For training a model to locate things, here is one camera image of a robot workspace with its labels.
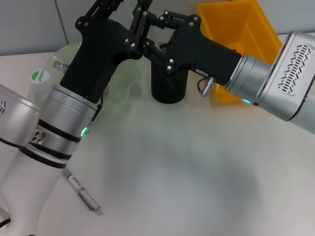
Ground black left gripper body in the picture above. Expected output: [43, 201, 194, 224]
[60, 16, 144, 104]

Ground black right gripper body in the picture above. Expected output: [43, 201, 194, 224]
[163, 15, 242, 87]

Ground clear bottle with green label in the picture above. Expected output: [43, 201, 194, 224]
[28, 69, 54, 106]

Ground black mesh pen holder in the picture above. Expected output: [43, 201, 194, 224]
[150, 43, 189, 105]

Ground green glass fruit plate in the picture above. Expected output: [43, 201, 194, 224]
[49, 41, 145, 105]

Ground grey transparent pen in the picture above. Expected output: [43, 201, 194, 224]
[61, 168, 104, 217]

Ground yellow plastic bin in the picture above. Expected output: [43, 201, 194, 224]
[196, 0, 284, 103]

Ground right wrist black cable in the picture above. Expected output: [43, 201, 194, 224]
[196, 76, 217, 96]

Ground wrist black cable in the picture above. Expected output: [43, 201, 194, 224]
[196, 76, 217, 96]
[90, 95, 104, 121]

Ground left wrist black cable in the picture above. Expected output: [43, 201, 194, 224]
[90, 95, 104, 121]

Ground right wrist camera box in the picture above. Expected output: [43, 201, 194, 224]
[255, 30, 315, 123]

